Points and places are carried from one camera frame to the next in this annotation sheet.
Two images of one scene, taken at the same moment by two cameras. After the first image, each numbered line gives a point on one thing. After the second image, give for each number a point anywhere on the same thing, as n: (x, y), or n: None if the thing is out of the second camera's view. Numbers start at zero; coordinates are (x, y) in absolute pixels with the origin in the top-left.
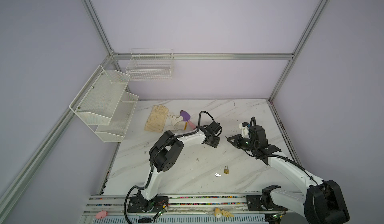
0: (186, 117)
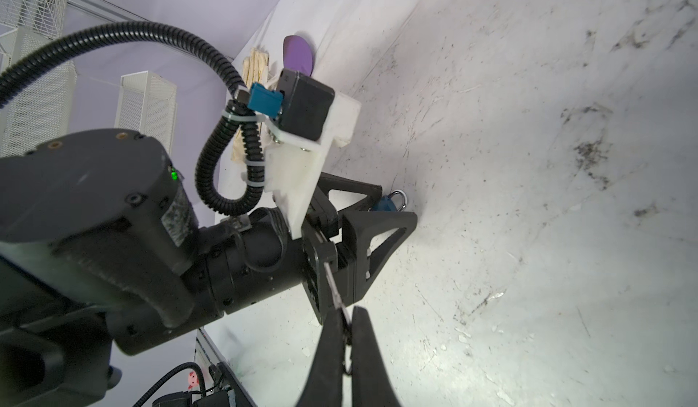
0: (296, 54)
